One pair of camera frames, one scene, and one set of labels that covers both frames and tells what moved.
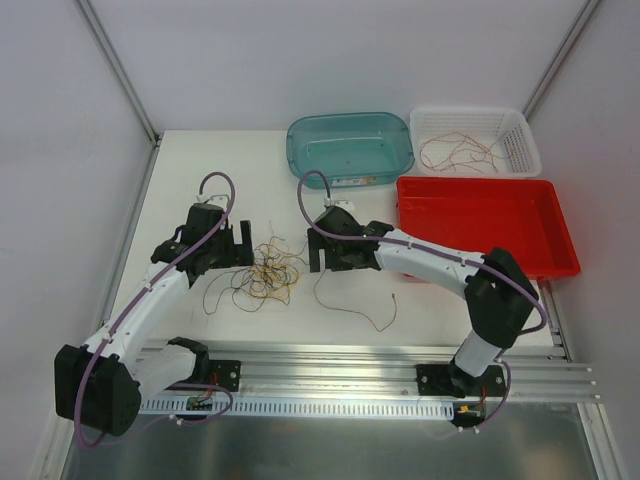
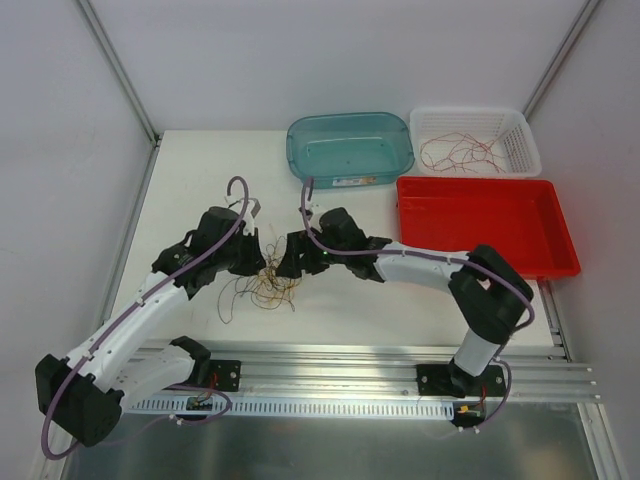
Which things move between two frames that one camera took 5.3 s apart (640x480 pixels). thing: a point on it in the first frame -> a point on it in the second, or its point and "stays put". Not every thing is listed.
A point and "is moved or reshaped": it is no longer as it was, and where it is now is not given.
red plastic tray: x=526 y=217 stays put
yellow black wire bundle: x=272 y=274 is moved or reshaped
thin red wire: x=458 y=151 stays put
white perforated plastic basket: x=489 y=142 stays put
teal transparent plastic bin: x=356 y=150 stays put
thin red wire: x=353 y=312 -> x=461 y=151
